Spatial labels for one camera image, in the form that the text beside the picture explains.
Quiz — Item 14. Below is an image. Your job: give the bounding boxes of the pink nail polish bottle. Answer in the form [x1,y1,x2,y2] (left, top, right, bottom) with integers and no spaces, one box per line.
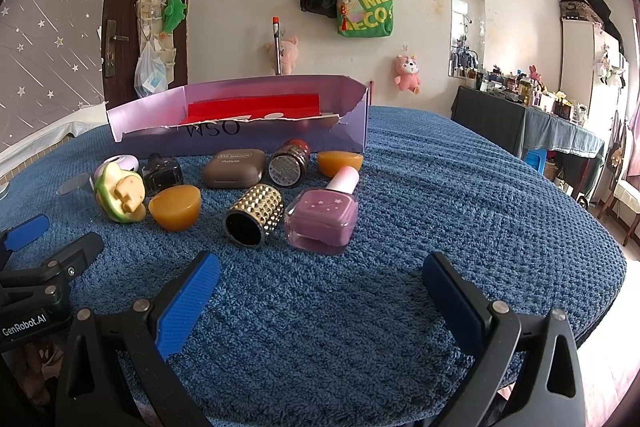
[284,166,360,255]

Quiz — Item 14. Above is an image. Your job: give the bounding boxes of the row of cosmetic bottles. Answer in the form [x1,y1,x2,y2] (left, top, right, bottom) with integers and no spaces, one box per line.
[470,64,588,128]

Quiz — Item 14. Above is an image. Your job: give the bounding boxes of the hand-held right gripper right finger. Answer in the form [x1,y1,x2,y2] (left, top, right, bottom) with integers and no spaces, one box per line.
[422,252,586,427]

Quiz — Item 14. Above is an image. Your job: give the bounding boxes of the black nail polish bottle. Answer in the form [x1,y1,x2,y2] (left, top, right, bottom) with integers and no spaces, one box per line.
[140,153,184,196]

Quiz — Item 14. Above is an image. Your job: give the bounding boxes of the white pink round device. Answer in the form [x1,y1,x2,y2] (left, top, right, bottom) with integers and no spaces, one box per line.
[95,155,142,180]

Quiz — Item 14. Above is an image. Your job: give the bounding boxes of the green tote bag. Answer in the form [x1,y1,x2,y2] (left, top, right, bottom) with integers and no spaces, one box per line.
[336,0,396,38]

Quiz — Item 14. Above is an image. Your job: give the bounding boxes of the glitter jar with brown lid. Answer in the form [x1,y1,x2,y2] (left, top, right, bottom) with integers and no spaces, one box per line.
[267,138,312,188]

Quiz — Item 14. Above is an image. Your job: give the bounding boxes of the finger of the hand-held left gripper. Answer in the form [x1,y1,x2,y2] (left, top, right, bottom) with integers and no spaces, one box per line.
[0,214,51,268]
[0,232,105,308]

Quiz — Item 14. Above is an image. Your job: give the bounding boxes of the green and yellow toy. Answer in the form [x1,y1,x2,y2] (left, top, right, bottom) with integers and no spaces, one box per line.
[93,162,147,224]

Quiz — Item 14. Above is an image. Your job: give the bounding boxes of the white cushioned chair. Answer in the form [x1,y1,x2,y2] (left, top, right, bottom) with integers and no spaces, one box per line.
[597,177,640,248]

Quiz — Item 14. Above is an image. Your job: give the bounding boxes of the white wardrobe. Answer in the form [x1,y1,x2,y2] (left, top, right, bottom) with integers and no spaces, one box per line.
[557,17,631,148]

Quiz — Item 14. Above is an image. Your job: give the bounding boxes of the blue knitted blanket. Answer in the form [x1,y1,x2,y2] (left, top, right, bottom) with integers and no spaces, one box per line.
[0,106,628,427]

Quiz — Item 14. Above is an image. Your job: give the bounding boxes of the brown eyeshadow case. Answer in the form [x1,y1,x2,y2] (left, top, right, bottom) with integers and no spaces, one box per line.
[202,148,267,188]

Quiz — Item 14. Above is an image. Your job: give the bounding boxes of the pink plush toy with bow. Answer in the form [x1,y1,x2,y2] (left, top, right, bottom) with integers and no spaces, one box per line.
[393,53,422,95]

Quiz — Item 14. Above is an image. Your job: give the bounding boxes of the metal door handle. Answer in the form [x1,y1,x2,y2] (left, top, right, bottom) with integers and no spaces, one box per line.
[104,20,130,78]

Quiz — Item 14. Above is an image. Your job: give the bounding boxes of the table with dark cloth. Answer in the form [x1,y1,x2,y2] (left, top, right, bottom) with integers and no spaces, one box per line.
[451,84,606,202]

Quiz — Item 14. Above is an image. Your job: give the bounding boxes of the white plastic bag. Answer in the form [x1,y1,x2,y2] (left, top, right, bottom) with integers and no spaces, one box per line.
[134,42,169,98]

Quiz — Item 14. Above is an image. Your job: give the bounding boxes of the orange-tipped metal stick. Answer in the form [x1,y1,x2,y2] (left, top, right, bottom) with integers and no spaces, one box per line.
[271,17,283,76]

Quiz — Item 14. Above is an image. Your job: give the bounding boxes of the pale pink plush toy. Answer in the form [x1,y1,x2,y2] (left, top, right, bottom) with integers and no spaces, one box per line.
[266,35,300,76]

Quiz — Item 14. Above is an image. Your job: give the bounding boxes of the orange half-sphere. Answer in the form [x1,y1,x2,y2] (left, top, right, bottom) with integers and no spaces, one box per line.
[317,150,364,178]
[148,185,202,233]

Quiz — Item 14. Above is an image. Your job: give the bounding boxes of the red paper liner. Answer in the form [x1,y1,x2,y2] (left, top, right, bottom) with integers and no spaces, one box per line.
[187,93,323,120]

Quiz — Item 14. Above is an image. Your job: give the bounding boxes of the gold studded cylinder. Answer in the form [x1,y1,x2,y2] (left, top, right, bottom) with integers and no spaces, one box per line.
[223,183,284,249]

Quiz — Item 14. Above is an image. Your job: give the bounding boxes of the purple cardboard box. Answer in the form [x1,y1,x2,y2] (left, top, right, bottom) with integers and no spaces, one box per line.
[106,74,371,154]

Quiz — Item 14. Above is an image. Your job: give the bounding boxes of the blue stool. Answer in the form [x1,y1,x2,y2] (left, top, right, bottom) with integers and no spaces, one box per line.
[522,149,551,172]

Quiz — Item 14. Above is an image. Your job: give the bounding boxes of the white plastic sheet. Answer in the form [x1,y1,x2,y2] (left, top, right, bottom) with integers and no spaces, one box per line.
[0,109,108,158]

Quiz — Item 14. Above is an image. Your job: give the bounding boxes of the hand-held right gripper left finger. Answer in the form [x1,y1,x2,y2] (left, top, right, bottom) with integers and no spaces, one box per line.
[55,251,222,427]

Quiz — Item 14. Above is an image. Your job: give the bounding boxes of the green plush toy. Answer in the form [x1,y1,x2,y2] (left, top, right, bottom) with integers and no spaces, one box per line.
[161,0,188,35]

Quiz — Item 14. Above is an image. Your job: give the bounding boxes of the dark bags on wardrobe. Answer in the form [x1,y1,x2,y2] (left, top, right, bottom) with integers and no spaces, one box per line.
[559,0,626,52]

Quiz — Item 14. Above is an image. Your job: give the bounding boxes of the clear plastic cup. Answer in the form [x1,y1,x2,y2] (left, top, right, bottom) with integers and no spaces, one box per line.
[56,172,96,198]

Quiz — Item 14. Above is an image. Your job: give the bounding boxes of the hanging pocket organizer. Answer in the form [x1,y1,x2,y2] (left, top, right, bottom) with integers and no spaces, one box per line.
[135,0,178,98]

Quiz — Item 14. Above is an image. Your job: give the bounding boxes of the wall mirror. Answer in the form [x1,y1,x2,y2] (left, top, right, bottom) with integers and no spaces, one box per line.
[448,0,486,80]

